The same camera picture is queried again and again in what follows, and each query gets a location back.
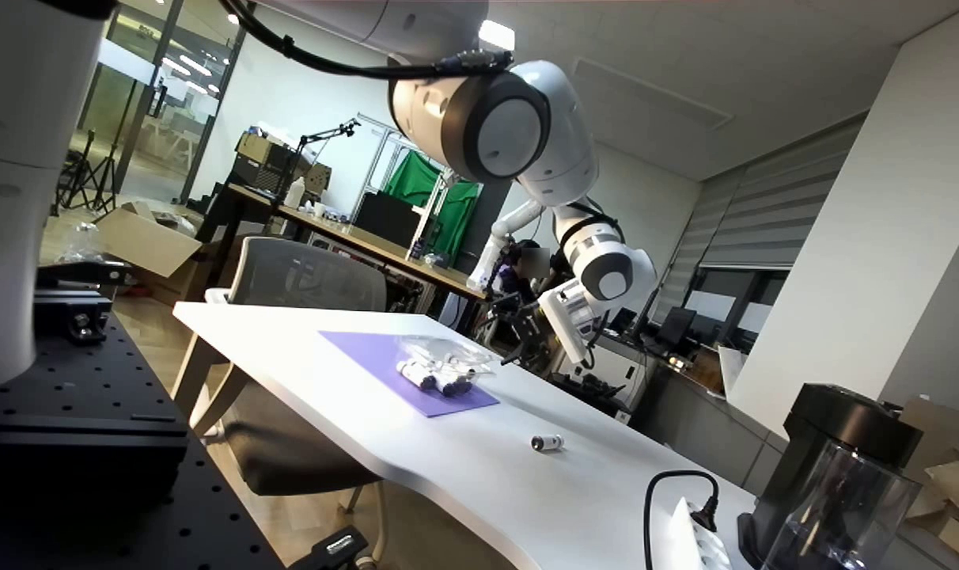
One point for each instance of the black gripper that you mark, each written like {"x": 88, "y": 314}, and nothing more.
{"x": 591, "y": 337}

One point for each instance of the clear plastic lid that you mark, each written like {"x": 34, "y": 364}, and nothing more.
{"x": 419, "y": 343}

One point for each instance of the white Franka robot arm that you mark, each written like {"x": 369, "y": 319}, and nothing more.
{"x": 519, "y": 128}

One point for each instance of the white computer case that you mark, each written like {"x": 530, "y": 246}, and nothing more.
{"x": 622, "y": 367}

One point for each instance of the white power strip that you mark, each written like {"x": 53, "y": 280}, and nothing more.
{"x": 686, "y": 541}

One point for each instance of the purple mat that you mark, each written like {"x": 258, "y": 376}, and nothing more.
{"x": 369, "y": 353}

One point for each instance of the green cloth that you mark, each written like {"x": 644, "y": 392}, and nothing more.
{"x": 414, "y": 185}

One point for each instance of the grey window blinds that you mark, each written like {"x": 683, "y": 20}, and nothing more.
{"x": 782, "y": 202}

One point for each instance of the wooden desk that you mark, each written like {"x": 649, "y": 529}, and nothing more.
{"x": 330, "y": 225}

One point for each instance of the grey mesh office chair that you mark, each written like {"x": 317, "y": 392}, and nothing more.
{"x": 304, "y": 272}

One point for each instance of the box on wooden desk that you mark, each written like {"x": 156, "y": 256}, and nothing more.
{"x": 272, "y": 164}

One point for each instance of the flattened cardboard box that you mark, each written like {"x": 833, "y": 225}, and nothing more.
{"x": 141, "y": 242}

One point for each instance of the black clamp block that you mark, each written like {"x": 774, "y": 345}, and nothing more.
{"x": 71, "y": 306}

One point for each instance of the black perforated breadboard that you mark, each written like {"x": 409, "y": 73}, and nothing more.
{"x": 87, "y": 494}

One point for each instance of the black tripod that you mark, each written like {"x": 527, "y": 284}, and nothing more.
{"x": 87, "y": 176}

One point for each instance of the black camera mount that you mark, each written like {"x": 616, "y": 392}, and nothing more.
{"x": 330, "y": 549}

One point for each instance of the glass door with dark frame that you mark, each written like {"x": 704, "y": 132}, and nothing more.
{"x": 171, "y": 105}

